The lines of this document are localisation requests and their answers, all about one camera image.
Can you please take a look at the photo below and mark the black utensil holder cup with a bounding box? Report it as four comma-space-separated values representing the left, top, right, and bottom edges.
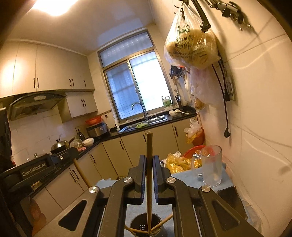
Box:
130, 213, 168, 237

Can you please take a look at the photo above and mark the black smartphone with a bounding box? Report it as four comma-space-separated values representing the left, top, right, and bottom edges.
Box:
217, 186, 248, 220

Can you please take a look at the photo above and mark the blue table cloth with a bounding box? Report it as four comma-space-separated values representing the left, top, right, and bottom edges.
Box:
95, 162, 254, 237

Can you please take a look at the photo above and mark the plastic bag with noodles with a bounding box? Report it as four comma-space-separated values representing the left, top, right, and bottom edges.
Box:
164, 3, 221, 69

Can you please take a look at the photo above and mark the black range hood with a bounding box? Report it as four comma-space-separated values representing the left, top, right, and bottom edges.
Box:
8, 92, 66, 121

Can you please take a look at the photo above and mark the white bowl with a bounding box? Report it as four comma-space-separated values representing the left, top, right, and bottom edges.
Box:
82, 138, 94, 147

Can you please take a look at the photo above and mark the red bowl on appliance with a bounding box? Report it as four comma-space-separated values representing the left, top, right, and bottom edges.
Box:
86, 116, 101, 126

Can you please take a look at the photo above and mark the black wok with lid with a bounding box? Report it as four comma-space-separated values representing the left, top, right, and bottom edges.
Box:
51, 135, 75, 154

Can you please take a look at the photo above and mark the wooden chopstick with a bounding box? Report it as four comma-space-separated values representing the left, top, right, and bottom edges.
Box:
146, 132, 153, 235
64, 141, 92, 188
124, 225, 152, 235
151, 214, 173, 232

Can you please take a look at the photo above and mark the kitchen window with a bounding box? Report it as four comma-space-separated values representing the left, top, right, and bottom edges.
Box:
98, 30, 176, 123

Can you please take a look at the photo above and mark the chrome sink faucet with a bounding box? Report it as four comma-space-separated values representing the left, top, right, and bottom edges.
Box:
131, 101, 149, 121

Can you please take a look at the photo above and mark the white plastic bag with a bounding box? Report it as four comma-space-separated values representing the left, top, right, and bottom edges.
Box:
190, 67, 223, 107

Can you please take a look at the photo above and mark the black power cable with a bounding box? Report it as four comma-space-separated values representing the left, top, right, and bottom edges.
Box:
211, 60, 232, 138

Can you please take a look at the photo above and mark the clear glass mug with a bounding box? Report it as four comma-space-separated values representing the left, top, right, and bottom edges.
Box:
191, 145, 222, 187

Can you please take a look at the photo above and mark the yellow plastic bag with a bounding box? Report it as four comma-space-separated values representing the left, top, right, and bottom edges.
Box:
164, 151, 202, 174

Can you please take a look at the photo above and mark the red plastic basin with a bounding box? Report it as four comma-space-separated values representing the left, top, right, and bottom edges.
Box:
183, 145, 205, 158

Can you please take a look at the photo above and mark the silver toaster appliance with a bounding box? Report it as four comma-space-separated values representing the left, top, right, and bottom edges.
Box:
86, 121, 108, 138

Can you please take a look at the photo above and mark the green detergent bottle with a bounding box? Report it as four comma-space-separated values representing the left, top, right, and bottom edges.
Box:
162, 96, 173, 109

